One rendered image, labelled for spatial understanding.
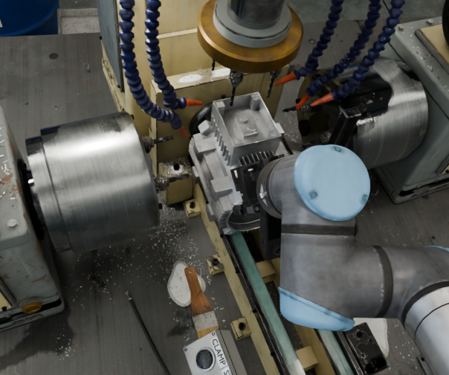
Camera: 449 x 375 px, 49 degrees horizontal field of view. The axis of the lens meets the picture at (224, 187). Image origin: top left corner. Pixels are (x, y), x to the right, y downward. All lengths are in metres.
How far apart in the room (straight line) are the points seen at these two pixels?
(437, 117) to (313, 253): 0.67
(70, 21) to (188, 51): 1.31
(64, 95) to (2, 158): 0.60
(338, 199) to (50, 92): 1.07
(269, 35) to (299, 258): 0.38
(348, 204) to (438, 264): 0.13
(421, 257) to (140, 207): 0.49
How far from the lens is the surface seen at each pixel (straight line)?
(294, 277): 0.59
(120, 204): 0.88
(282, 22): 0.85
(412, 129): 1.13
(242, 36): 0.81
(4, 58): 1.62
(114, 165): 0.88
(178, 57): 1.12
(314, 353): 1.10
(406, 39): 1.24
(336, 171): 0.58
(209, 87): 1.03
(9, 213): 0.85
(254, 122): 1.00
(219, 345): 0.81
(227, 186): 0.95
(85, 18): 2.38
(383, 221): 1.34
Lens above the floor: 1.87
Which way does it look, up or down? 57 degrees down
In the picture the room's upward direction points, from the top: 11 degrees clockwise
